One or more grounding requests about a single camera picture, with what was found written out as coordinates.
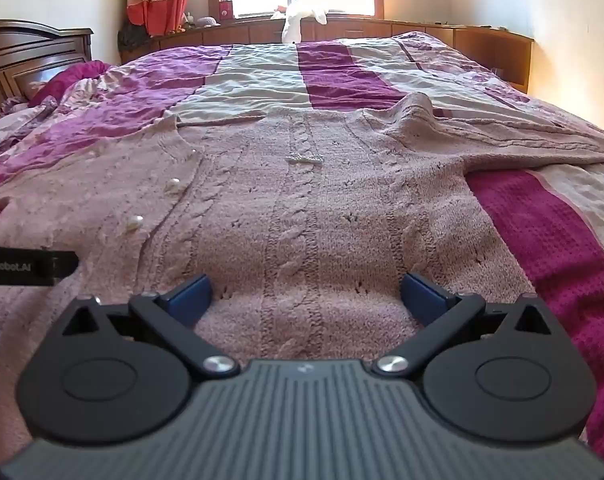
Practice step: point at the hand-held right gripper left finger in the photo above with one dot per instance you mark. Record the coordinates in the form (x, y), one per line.
(189, 297)

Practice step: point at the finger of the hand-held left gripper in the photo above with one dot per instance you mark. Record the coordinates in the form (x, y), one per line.
(64, 266)

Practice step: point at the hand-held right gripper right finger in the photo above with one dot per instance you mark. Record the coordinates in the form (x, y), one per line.
(422, 297)

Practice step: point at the pink knitted cardigan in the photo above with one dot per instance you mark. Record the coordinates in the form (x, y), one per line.
(302, 240)

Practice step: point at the floral ruffled pillow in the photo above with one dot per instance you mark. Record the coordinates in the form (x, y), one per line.
(12, 120)

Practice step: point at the magenta pillow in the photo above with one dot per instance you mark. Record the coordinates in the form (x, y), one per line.
(77, 77)

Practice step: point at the dark wooden headboard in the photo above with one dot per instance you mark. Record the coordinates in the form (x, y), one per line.
(27, 55)

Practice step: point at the dark bag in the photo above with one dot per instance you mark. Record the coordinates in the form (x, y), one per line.
(132, 37)

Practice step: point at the purple striped bedspread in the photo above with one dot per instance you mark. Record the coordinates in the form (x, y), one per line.
(332, 75)

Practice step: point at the wooden ledge cabinet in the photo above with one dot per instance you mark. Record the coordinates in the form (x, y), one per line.
(482, 45)

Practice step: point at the small white figurine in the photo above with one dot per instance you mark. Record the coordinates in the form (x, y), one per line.
(188, 20)

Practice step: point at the grey knitted hat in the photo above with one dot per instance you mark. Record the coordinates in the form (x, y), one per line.
(208, 20)

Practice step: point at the red box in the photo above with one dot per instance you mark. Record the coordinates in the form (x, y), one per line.
(226, 11)

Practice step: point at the white cloth on cabinet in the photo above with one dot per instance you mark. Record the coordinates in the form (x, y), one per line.
(294, 22)

